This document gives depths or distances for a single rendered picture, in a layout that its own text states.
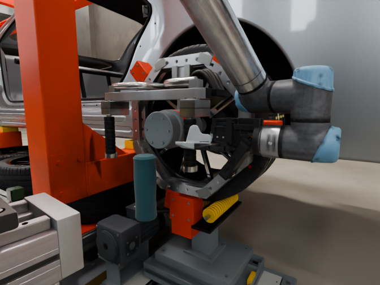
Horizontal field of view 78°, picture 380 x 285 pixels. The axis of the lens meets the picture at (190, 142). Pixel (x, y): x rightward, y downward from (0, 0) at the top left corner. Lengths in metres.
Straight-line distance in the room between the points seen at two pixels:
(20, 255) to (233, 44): 0.48
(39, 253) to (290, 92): 0.50
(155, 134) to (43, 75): 0.49
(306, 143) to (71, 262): 0.45
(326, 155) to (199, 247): 0.86
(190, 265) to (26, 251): 0.89
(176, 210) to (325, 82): 0.73
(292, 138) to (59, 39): 0.93
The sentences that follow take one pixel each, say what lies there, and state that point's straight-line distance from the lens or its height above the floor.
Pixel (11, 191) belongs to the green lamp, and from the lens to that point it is 0.97.
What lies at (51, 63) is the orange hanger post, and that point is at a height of 1.09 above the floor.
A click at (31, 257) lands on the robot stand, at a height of 0.74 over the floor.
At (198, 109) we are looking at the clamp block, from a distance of 0.64.
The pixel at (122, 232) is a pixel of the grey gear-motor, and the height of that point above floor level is 0.40.
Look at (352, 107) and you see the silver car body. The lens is 0.98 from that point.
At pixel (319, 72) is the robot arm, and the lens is 0.52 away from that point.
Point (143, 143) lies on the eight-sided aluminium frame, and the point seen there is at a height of 0.76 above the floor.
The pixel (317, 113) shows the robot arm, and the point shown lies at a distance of 0.51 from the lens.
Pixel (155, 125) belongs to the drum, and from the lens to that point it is 0.81.
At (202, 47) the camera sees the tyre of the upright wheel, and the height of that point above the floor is 1.16.
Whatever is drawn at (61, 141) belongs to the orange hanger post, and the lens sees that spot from 1.09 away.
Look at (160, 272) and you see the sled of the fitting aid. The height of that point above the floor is 0.15.
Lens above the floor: 0.92
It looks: 8 degrees down
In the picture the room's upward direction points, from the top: straight up
